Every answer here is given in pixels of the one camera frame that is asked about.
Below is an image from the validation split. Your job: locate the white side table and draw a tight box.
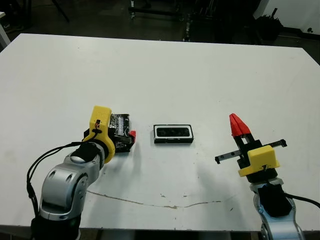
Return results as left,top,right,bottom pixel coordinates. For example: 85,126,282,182
0,11,12,52

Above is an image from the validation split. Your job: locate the black wheeled metal post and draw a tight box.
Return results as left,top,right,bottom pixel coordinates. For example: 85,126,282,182
182,13,193,43

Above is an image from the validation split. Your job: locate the black bag of stands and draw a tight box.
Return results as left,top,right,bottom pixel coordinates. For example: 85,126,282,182
257,7,285,41

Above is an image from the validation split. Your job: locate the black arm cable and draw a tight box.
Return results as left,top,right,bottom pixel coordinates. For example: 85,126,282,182
26,141,85,216
282,192,320,209

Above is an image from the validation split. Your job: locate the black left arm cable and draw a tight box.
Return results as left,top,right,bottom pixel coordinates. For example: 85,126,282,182
26,141,85,216

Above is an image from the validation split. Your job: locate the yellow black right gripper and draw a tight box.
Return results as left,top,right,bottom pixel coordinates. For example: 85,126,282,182
214,112,288,185

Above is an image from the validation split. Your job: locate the black slanted stand leg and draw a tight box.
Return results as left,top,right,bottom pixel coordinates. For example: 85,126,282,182
51,0,70,23

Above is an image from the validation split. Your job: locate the black box lid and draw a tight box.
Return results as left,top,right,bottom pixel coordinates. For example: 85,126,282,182
108,112,133,154

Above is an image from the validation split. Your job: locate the black box base white insert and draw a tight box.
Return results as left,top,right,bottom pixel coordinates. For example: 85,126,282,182
153,123,195,145

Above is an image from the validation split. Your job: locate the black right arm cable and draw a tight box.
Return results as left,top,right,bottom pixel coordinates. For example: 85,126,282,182
282,192,320,209

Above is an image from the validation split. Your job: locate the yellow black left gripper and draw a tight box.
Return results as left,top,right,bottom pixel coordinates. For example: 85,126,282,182
81,105,137,165

